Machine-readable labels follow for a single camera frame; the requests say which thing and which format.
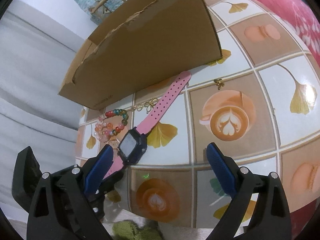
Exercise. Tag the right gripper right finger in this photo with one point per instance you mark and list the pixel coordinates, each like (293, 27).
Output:
(271, 216)

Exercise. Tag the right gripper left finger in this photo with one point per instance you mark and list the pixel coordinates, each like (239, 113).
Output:
(70, 229)

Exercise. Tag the pink strap smartwatch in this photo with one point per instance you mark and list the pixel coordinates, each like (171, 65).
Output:
(134, 143)

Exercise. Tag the white fluffy towel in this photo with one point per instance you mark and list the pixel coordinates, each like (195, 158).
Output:
(129, 227)

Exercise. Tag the white curtain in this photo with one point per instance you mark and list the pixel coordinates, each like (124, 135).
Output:
(32, 112)

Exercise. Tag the small gold bow earring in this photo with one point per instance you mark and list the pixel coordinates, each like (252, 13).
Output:
(219, 83)

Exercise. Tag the wooden chair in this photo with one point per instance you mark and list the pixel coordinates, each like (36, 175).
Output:
(100, 10)

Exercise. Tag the brown cardboard box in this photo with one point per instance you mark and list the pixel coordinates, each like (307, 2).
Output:
(141, 43)

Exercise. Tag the pink floral blanket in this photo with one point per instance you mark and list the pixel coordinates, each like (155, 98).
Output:
(301, 18)

